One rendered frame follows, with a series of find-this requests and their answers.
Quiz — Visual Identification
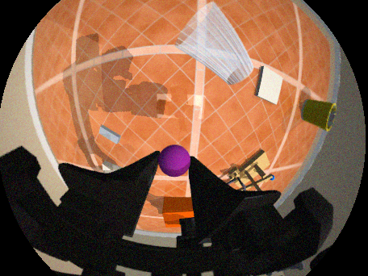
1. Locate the yellow open cylindrical cup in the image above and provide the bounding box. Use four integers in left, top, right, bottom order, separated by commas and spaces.
301, 99, 336, 131

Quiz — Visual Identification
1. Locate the purple ball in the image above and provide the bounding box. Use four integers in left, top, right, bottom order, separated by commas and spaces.
158, 144, 190, 177

